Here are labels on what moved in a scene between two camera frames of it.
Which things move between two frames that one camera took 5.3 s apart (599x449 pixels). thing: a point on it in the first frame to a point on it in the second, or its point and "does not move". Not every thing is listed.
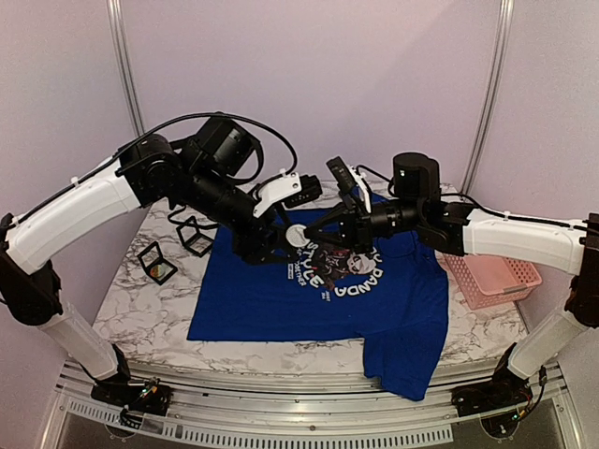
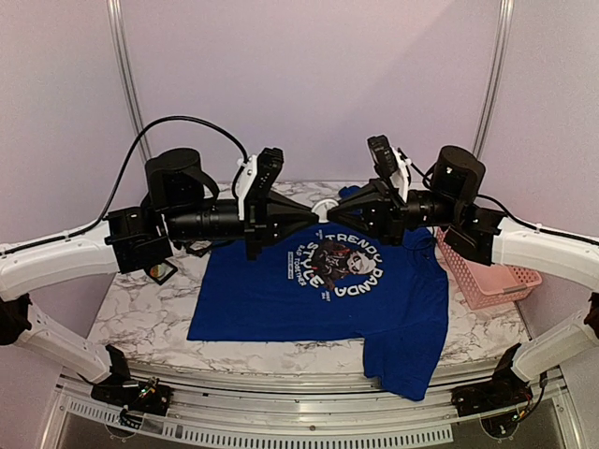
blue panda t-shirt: x=391 y=300 does not move
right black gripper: x=354 y=226 to x=388 y=211
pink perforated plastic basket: x=485 y=281 does not move
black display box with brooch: x=154 y=266 does not move
